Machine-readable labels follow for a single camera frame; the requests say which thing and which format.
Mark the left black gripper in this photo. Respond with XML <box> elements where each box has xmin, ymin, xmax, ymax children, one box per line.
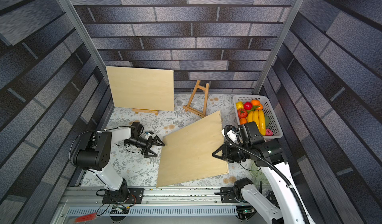
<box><xmin>126</xmin><ymin>135</ymin><xmax>166</xmax><ymax>157</ymax></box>

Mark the plywood board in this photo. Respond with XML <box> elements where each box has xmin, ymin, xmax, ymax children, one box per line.
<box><xmin>106</xmin><ymin>66</ymin><xmax>174</xmax><ymax>111</ymax></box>
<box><xmin>156</xmin><ymin>111</ymin><xmax>228</xmax><ymax>187</ymax></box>

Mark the small wooden easel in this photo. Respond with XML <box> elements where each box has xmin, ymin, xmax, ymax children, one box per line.
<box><xmin>132</xmin><ymin>109</ymin><xmax>159</xmax><ymax>116</ymax></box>
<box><xmin>183</xmin><ymin>80</ymin><xmax>210</xmax><ymax>118</ymax></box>

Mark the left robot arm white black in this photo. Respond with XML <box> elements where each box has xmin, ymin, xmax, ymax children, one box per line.
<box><xmin>69</xmin><ymin>122</ymin><xmax>165</xmax><ymax>204</ymax></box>

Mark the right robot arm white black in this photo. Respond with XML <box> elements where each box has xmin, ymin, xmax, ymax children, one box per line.
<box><xmin>212</xmin><ymin>122</ymin><xmax>314</xmax><ymax>224</ymax></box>

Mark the floral tablecloth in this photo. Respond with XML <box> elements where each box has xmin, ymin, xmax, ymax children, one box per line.
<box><xmin>106</xmin><ymin>93</ymin><xmax>269</xmax><ymax>187</ymax></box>

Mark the small orange toy fruit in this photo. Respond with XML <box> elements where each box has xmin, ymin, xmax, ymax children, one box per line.
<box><xmin>239</xmin><ymin>118</ymin><xmax>248</xmax><ymax>125</ymax></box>

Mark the yellow toy lemon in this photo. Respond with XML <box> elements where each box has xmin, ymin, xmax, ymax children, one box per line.
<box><xmin>235</xmin><ymin>102</ymin><xmax>244</xmax><ymax>110</ymax></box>

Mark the yellow toy banana bunch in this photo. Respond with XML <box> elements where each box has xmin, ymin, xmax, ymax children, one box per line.
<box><xmin>247</xmin><ymin>110</ymin><xmax>266</xmax><ymax>135</ymax></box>

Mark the red toy apple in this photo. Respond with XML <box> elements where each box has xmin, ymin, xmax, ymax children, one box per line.
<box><xmin>243</xmin><ymin>102</ymin><xmax>253</xmax><ymax>111</ymax></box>

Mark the orange toy fruit top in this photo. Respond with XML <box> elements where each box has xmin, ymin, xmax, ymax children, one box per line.
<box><xmin>251</xmin><ymin>100</ymin><xmax>263</xmax><ymax>110</ymax></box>

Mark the white plastic basket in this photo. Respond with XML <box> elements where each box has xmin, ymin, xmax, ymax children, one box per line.
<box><xmin>233</xmin><ymin>95</ymin><xmax>283</xmax><ymax>139</ymax></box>

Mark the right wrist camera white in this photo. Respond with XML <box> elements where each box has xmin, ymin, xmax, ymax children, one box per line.
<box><xmin>221</xmin><ymin>130</ymin><xmax>240</xmax><ymax>144</ymax></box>

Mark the black corrugated cable right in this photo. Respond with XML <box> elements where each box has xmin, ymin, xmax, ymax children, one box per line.
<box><xmin>223</xmin><ymin>125</ymin><xmax>311</xmax><ymax>224</ymax></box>

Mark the aluminium rail base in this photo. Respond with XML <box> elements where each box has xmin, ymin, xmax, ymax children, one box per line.
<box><xmin>50</xmin><ymin>186</ymin><xmax>269</xmax><ymax>224</ymax></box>

